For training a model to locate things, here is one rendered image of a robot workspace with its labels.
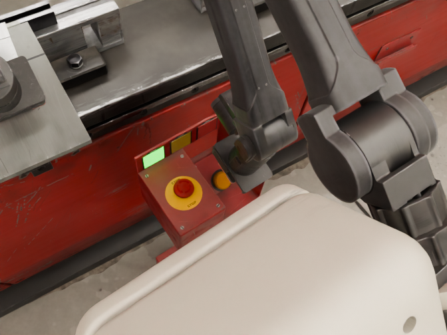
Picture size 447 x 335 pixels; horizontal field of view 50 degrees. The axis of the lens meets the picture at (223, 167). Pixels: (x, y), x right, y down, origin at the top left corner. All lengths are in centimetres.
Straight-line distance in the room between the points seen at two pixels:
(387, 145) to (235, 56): 25
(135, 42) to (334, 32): 61
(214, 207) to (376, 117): 52
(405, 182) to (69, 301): 139
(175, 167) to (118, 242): 76
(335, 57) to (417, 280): 24
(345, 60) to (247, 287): 25
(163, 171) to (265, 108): 36
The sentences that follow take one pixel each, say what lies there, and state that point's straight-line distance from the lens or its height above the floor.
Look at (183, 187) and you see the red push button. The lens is 92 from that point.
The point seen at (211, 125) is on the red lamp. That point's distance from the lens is 98.
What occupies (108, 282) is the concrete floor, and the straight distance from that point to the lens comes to 171.
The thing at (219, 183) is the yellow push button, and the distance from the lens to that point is 101.
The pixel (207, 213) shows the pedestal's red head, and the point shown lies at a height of 78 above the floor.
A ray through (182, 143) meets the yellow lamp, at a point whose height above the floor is 81.
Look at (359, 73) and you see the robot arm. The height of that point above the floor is 129.
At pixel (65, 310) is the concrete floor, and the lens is 172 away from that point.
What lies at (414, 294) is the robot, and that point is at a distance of 30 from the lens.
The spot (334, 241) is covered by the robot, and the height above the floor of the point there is 137.
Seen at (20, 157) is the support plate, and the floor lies 100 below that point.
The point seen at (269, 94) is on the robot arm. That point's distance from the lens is 66.
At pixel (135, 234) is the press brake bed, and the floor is 5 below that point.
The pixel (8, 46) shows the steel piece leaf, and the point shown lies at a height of 100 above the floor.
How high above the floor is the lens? 165
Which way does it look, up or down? 63 degrees down
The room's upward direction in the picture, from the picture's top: 9 degrees clockwise
